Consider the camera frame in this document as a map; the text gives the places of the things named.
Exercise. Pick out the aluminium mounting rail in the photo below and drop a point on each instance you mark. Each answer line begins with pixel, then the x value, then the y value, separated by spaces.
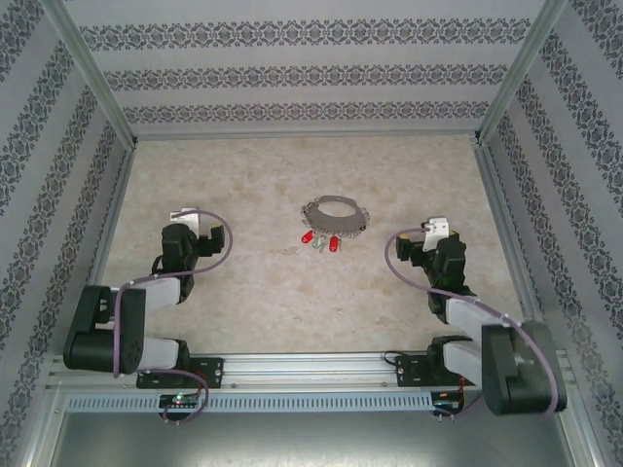
pixel 302 370

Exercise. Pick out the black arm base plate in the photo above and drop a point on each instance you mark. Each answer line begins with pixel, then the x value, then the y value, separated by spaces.
pixel 409 372
pixel 214 372

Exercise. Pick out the aluminium frame side rail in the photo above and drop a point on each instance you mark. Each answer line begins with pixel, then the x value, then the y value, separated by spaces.
pixel 118 194
pixel 497 194

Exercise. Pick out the small controller circuit board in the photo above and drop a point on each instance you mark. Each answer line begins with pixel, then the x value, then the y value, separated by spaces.
pixel 180 400
pixel 445 401

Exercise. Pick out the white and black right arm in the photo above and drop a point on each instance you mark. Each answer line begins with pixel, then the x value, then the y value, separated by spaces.
pixel 516 370

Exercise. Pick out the green plastic key tag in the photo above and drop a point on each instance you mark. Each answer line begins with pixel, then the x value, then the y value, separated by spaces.
pixel 316 241

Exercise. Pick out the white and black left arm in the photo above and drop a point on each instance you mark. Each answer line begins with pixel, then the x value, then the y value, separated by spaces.
pixel 160 292

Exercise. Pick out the red plastic key tag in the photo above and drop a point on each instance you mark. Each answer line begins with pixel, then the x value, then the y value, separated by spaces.
pixel 334 244
pixel 306 237

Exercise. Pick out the aluminium frame cross rail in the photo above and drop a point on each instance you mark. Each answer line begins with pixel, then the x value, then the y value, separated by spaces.
pixel 306 134

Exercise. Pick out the grey sheet metal panel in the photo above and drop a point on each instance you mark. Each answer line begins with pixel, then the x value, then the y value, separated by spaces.
pixel 311 442

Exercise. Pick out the aluminium frame post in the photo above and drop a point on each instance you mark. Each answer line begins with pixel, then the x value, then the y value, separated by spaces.
pixel 522 63
pixel 87 63

